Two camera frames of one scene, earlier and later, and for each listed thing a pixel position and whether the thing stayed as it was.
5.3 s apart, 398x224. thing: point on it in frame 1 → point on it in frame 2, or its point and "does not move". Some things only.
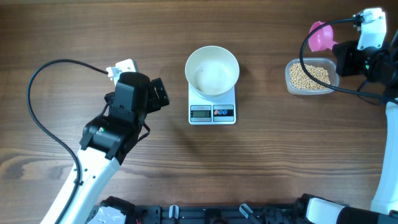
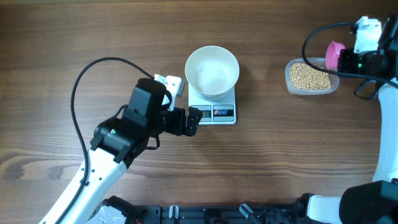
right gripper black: (345, 52) does not move
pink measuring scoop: (322, 38) → (332, 54)
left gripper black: (153, 105) → (178, 127)
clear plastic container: (298, 83) does not move
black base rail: (296, 212) does not move
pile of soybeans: (300, 81) does not move
